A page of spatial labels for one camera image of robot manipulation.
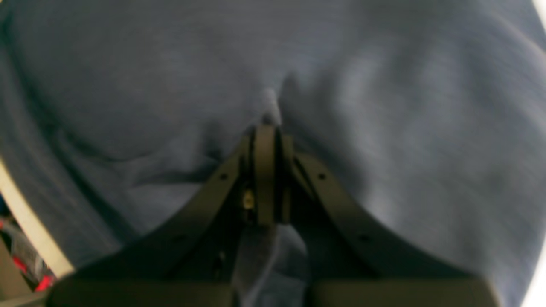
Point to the right gripper black image-left right finger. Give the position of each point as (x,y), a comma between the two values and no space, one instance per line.
(355,261)

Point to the right gripper black image-left left finger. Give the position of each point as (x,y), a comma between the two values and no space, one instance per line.
(195,258)

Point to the dark blue T-shirt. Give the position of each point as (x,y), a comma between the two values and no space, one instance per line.
(431,113)

